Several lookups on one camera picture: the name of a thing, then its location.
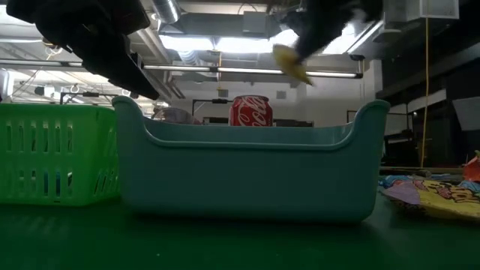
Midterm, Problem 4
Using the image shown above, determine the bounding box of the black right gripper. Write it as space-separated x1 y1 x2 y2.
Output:
280 0 383 62

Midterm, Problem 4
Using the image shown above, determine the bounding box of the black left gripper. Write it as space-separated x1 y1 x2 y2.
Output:
5 0 161 101

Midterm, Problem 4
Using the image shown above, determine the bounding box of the blue lollipop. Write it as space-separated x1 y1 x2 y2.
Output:
40 170 74 197

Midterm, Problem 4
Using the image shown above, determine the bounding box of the blue candy packet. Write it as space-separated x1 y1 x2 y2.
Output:
377 174 413 188

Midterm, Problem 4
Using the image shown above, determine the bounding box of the red-orange candy wrapper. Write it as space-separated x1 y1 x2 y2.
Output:
463 149 480 184

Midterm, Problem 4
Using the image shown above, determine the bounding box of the large yellow candy packet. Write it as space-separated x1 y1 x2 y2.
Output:
382 178 480 223

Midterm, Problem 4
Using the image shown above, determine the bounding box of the bright ceiling light panel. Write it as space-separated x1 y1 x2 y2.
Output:
159 35 273 54

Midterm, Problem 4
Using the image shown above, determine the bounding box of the long ceiling strip light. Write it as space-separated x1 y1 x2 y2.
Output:
0 58 364 80

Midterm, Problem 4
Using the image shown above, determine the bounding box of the red Coca-Cola can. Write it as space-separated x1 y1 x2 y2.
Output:
228 94 275 128

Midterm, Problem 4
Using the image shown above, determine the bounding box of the green plastic basket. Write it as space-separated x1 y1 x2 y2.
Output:
0 103 121 207

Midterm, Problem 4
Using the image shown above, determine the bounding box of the white air conditioning unit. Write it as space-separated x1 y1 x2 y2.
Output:
382 0 461 23

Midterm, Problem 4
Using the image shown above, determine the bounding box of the teal plastic bin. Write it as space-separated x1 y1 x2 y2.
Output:
112 95 391 224

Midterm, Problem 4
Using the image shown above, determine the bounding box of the grey slanted panel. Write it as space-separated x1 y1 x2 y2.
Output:
451 96 480 132

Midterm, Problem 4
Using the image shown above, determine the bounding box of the grey ceiling duct box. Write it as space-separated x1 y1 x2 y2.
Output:
242 10 268 35

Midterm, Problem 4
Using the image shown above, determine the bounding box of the silver ventilation duct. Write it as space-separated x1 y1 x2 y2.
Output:
149 0 182 24

